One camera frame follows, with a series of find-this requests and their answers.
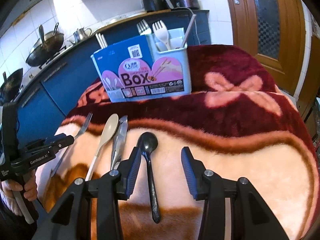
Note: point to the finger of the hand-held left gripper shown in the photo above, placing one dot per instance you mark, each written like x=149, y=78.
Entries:
x=52, y=138
x=63, y=141

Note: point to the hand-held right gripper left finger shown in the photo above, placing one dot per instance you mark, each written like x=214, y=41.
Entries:
x=132, y=170

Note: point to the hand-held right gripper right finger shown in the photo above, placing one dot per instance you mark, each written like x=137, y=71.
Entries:
x=190, y=172

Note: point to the black plastic spoon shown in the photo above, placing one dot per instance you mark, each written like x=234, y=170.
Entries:
x=147, y=142

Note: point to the steel food tongs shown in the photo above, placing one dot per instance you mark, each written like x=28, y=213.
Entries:
x=120, y=140

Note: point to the blue utensil holder box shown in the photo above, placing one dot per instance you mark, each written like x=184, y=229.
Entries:
x=140, y=80

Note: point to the white plastic fork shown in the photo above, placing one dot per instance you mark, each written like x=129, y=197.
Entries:
x=160, y=36

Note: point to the person's left hand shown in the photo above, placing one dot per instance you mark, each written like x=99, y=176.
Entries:
x=11, y=187

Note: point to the blue kitchen counter cabinets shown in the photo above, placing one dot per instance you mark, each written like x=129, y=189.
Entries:
x=50, y=97

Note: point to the red floral fleece blanket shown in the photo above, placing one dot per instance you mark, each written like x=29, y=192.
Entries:
x=225, y=142

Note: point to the small black wok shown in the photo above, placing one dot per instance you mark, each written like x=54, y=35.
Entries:
x=11, y=85

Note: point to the gas stove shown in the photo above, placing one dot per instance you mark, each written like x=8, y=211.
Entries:
x=53, y=55

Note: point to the large black wok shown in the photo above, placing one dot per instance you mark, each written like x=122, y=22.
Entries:
x=42, y=52

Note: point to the steel ladle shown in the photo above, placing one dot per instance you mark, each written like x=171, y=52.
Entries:
x=41, y=36

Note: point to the steel kettle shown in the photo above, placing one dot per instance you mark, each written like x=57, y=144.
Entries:
x=81, y=33

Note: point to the steel spatula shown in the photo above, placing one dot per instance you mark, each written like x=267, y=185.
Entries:
x=56, y=28

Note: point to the wooden door with glass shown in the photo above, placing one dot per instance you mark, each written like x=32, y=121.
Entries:
x=240, y=25

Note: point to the black air fryer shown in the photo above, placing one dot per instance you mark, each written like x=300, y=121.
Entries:
x=152, y=1

